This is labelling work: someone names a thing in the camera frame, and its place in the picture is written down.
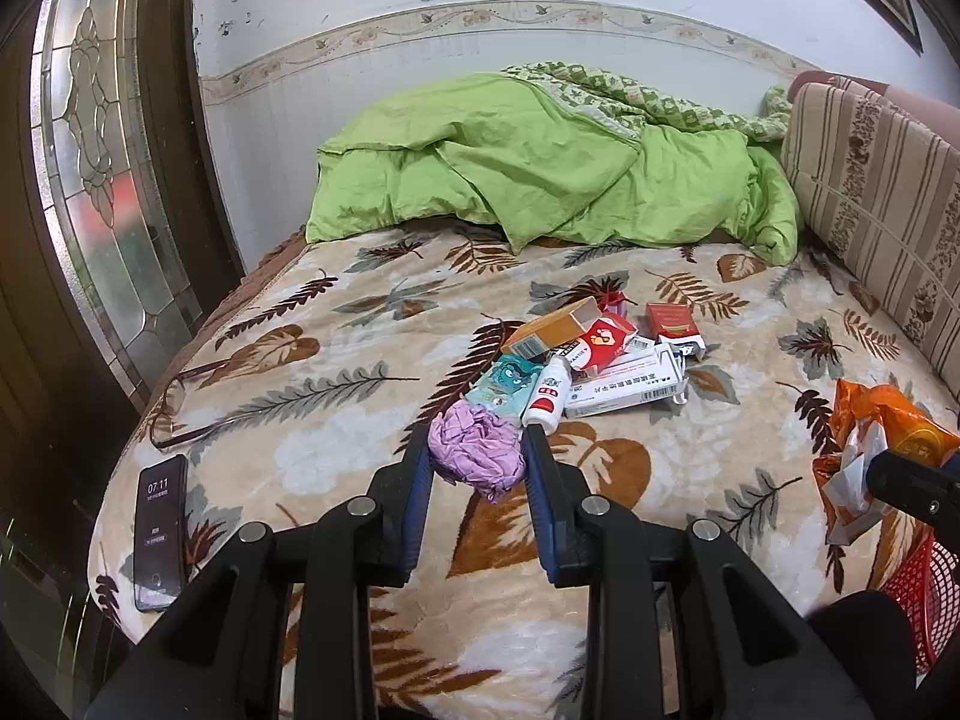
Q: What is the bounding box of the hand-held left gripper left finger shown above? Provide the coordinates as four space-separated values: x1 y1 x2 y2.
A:
82 426 436 720

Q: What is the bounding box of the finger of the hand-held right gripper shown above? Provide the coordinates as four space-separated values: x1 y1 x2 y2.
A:
866 450 960 537

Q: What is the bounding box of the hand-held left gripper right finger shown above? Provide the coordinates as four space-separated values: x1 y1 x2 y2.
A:
523 424 878 720

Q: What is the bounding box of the orange plastic bag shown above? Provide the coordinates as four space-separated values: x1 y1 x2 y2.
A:
814 379 960 548

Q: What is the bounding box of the purple wrapper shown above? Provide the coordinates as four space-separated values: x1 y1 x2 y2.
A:
427 399 526 505

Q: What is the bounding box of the orange medicine box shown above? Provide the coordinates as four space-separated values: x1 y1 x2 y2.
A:
499 296 605 361

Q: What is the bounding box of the red white cigarette pack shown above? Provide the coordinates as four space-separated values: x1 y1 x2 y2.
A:
646 302 707 370

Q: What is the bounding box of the red plastic basket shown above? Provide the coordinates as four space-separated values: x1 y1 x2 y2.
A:
874 532 960 680

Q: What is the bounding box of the white bottle with red label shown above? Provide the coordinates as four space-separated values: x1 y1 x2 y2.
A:
523 358 572 436

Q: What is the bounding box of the teal cartoon tissue packet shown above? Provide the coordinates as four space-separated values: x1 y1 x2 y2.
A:
465 355 542 428

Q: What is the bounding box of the white flat medicine box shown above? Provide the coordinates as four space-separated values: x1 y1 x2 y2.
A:
561 356 687 421

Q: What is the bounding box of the leaf print blanket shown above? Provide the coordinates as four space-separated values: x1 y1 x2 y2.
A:
86 229 960 720

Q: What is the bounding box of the person's dark trouser leg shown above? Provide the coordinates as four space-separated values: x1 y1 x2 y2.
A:
806 591 927 720

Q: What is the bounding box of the red white carton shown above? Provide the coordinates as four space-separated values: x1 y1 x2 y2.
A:
574 313 638 377

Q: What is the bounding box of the black smartphone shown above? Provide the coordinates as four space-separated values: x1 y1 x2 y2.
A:
133 454 190 612

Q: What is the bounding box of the striped beige headboard cushion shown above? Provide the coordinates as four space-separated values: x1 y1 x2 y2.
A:
780 71 960 391

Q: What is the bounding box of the green duvet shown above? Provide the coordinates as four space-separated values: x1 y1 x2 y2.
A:
304 71 800 267

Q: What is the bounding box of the green patterned quilt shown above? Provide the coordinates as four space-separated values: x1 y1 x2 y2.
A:
502 60 792 143

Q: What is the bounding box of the wooden door with stained glass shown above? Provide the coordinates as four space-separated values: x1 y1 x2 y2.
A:
0 0 248 720

